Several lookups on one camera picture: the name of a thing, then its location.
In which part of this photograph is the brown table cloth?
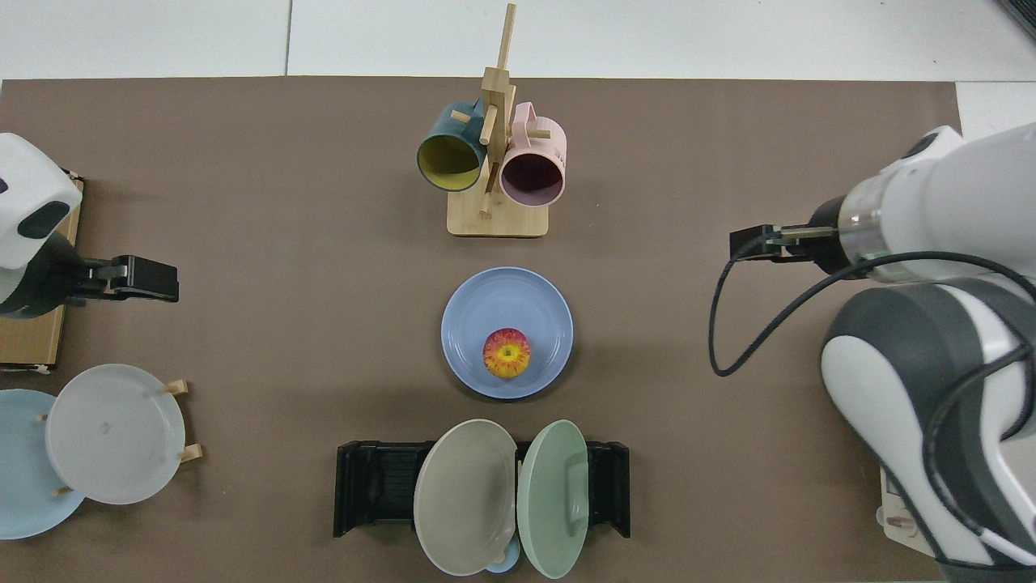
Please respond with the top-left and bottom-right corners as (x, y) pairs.
(0, 77), (980, 583)

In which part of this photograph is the wooden cup stand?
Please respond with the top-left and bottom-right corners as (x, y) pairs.
(447, 4), (551, 238)

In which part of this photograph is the wire basket with wooden floor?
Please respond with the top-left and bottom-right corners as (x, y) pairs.
(0, 170), (84, 375)

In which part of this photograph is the pale green plate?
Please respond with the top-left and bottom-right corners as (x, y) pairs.
(516, 419), (590, 580)

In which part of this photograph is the wooden plate rack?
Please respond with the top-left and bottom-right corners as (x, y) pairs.
(36, 379), (203, 497)

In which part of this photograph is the light blue plate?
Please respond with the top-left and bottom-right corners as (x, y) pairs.
(0, 389), (86, 540)

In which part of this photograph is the black dish rack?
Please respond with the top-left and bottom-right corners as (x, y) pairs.
(333, 440), (631, 539)

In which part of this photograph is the small blue round thing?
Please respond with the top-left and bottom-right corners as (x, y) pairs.
(484, 538), (521, 574)

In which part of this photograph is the pale toaster oven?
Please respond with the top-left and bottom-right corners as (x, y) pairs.
(877, 466), (940, 560)

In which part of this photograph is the grey plate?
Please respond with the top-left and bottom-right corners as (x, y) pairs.
(45, 364), (186, 506)

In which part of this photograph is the pink cup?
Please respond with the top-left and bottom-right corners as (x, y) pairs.
(499, 102), (567, 206)

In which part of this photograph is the dark grey flat object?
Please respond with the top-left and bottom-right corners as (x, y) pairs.
(997, 0), (1036, 41)

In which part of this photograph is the beige plate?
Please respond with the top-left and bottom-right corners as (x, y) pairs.
(414, 419), (519, 577)

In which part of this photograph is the red yellow apple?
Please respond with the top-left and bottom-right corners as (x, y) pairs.
(483, 328), (533, 380)

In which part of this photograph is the dark teal cup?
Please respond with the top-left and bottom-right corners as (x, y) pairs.
(417, 100), (489, 193)

